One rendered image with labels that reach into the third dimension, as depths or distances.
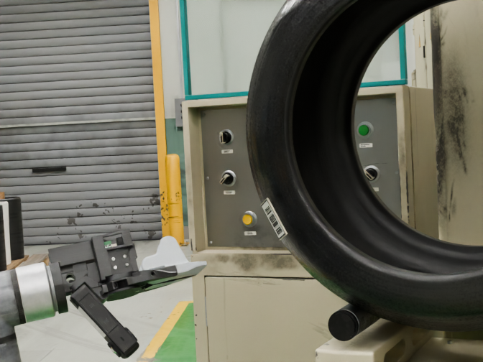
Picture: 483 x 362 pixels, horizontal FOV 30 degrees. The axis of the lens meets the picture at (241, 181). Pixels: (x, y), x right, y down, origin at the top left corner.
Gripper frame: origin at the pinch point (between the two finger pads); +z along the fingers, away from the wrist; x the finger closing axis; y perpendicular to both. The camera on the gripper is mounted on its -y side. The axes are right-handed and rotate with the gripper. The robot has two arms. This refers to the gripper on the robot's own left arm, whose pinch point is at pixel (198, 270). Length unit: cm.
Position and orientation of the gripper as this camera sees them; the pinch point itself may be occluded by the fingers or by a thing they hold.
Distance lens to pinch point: 127.4
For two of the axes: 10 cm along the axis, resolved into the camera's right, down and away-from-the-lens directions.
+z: 9.5, -1.9, 2.6
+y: -2.6, -9.3, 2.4
